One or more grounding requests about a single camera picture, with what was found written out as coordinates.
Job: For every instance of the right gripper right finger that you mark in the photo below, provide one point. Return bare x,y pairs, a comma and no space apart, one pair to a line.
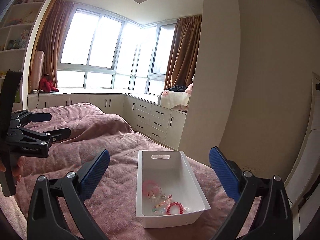
273,219

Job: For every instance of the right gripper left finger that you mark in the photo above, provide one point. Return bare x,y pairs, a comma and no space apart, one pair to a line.
45,216

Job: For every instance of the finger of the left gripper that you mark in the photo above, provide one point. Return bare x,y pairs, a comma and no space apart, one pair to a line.
24,117
44,138

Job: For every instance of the white bead bracelet gold charm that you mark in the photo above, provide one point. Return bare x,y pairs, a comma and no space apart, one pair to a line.
155,197

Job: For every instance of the person's left hand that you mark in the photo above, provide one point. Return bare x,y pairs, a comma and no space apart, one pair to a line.
16,170

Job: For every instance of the red plush toy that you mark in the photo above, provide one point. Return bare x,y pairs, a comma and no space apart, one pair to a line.
46,85

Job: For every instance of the white door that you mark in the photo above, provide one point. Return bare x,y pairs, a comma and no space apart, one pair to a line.
306,167

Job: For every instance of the pink upright appliance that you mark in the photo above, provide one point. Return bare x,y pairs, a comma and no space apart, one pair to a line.
36,70

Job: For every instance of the left brown curtain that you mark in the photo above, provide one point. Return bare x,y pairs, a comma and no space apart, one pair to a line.
50,34

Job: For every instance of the brown curtain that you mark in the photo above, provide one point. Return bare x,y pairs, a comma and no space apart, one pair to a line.
50,34
184,51

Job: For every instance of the white plastic storage tray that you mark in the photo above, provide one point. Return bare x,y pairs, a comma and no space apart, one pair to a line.
170,173

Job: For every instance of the white window seat cabinets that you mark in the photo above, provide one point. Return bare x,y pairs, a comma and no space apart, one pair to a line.
141,111

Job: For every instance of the white pink plush pillow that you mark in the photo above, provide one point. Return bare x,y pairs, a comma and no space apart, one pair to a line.
176,97

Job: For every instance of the right brown curtain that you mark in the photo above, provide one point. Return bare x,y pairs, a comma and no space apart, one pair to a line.
184,51

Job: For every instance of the white wall shelf unit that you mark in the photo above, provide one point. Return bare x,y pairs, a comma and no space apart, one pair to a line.
19,27

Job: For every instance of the bay window frame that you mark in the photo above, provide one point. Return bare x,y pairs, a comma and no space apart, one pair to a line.
104,50

